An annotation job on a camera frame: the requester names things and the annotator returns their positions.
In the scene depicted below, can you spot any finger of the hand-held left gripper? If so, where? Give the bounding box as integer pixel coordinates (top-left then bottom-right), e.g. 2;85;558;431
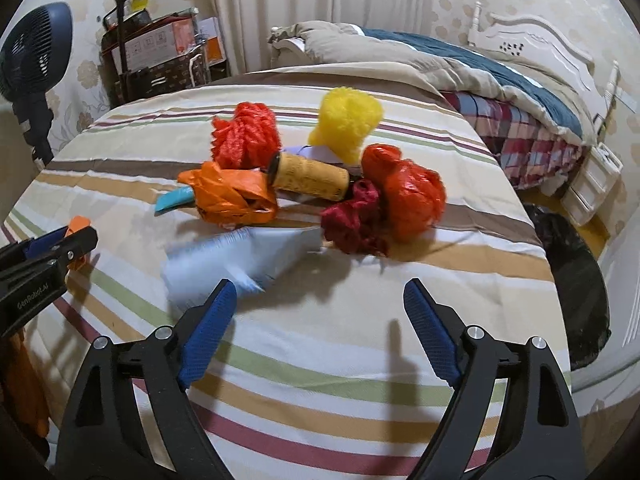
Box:
0;226;71;267
22;226;99;272

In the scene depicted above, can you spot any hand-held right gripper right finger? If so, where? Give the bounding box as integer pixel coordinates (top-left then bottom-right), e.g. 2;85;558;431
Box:
402;277;586;480

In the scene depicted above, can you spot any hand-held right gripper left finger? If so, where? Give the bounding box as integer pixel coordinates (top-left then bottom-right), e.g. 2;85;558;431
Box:
54;279;238;480

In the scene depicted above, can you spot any light blue plastic bag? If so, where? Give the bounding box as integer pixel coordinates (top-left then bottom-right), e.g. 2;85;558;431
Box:
161;226;321;311

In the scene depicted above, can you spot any black trash bag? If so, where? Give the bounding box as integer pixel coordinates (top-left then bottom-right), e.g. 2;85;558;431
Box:
522;203;612;371

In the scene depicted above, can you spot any yellow thread spool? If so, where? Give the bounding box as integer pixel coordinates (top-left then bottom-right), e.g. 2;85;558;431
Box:
265;151;350;202

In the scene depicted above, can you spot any red foam net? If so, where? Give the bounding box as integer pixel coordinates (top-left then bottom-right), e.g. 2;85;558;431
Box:
211;102;282;171

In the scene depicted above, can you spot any teal plastic piece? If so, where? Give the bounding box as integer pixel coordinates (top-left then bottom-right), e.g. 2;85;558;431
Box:
154;186;197;216

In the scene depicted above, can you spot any striped bed sheet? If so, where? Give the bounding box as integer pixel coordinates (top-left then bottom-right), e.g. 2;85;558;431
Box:
0;65;573;480

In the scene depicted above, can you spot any orange plastic bag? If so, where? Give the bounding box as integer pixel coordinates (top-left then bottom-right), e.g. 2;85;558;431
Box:
178;161;279;226

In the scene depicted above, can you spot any dark red mesh bag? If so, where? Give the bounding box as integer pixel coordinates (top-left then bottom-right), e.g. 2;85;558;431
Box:
320;179;391;256

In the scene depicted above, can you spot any red plastic bag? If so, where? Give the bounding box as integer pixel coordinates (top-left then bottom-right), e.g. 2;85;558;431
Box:
361;144;447;241

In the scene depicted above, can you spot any brown patterned storage bag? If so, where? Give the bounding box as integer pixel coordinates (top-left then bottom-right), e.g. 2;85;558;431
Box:
107;42;211;106

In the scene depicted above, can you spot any dark blue fan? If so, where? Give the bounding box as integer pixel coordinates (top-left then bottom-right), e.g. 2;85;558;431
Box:
0;2;74;166

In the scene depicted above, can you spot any plaid bed sheet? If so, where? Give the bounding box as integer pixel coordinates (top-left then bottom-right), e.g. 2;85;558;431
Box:
442;90;583;191

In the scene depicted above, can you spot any black hand cart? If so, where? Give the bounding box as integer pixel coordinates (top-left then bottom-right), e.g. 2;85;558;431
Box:
112;0;143;101

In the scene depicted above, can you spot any white and orange cardboard box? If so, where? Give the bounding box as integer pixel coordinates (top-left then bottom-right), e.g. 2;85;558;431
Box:
102;15;196;73

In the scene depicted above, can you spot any white plastic drawer unit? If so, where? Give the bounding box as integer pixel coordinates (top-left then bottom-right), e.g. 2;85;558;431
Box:
560;142;625;226

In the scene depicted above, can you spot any yellow foam net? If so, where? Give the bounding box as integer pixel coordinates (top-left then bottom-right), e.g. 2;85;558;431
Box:
307;87;383;166

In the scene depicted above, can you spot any small orange and white box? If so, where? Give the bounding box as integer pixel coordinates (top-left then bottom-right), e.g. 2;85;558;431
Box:
197;16;231;81

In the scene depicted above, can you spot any beige and teal duvet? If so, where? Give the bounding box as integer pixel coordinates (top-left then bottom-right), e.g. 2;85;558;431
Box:
272;20;596;146

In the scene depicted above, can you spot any white bed headboard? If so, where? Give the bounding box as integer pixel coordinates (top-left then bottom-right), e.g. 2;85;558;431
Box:
467;1;621;126

